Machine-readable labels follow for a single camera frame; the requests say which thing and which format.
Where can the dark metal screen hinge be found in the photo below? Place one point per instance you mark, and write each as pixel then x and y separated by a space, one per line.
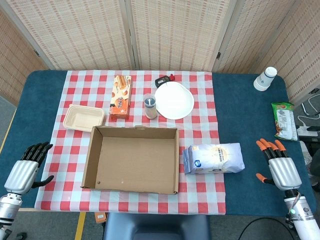
pixel 36 52
pixel 218 55

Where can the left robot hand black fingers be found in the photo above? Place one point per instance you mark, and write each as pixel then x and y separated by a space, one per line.
pixel 21 172

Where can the orange biscuit box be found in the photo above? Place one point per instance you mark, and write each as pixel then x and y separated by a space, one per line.
pixel 121 97

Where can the open brown cardboard box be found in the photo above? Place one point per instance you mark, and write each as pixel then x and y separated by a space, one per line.
pixel 132 160

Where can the white paper plate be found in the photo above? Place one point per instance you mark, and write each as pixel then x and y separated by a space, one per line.
pixel 175 100

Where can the dark blue table cover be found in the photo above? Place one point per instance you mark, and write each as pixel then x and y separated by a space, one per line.
pixel 242 117

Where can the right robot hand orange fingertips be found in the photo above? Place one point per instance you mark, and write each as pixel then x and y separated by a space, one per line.
pixel 285 172

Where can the white blue plastic package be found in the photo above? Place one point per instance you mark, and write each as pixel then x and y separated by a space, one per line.
pixel 215 158

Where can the white power strip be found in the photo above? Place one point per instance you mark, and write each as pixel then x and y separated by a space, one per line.
pixel 306 130

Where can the black device with red part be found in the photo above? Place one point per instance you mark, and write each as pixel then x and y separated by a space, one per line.
pixel 162 80

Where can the beige food container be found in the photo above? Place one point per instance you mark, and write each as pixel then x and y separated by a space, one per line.
pixel 83 118

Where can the left robot arm silver white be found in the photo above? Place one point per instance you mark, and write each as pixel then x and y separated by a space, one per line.
pixel 8 208

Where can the woven folding screen panel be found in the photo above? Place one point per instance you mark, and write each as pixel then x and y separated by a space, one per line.
pixel 15 65
pixel 175 35
pixel 80 35
pixel 250 37
pixel 300 50

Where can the green snack packet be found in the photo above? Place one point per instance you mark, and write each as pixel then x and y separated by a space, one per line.
pixel 285 120

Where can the red white checked tablecloth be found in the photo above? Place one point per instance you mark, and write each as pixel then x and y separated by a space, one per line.
pixel 200 125

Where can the small orange box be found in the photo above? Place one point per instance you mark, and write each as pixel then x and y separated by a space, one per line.
pixel 100 217

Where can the right robot arm silver white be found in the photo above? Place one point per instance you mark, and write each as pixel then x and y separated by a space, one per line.
pixel 302 215

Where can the clear bottle with blue cap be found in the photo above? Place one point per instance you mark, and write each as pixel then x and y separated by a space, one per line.
pixel 150 106

